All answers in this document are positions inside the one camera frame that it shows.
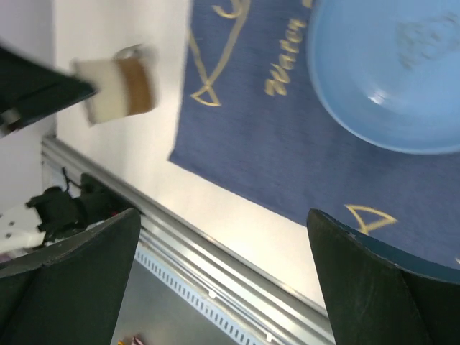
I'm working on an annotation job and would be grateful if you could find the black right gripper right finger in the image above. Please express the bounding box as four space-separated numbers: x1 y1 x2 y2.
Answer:
306 209 459 345

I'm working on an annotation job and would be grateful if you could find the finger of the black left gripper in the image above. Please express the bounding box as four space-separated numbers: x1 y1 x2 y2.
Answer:
0 47 96 137

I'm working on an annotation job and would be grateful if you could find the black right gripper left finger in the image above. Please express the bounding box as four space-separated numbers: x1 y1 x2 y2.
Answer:
1 209 141 344

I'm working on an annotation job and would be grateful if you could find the metal cup brown band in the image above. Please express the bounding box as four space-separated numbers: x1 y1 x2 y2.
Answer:
73 44 157 125

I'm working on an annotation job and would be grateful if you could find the blue placemat gold print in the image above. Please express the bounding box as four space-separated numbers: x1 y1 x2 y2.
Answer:
170 1 459 268

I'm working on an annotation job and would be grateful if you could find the blue plastic plate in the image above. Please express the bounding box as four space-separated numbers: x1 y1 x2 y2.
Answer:
306 1 459 155

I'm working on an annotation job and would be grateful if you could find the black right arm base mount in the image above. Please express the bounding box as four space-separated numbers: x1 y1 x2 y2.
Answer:
26 168 133 243

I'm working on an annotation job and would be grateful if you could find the aluminium frame rail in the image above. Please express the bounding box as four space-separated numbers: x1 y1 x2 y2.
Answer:
42 137 335 344

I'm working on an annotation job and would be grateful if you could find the perforated blue cable duct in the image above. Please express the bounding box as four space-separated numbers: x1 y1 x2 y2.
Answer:
135 246 275 344

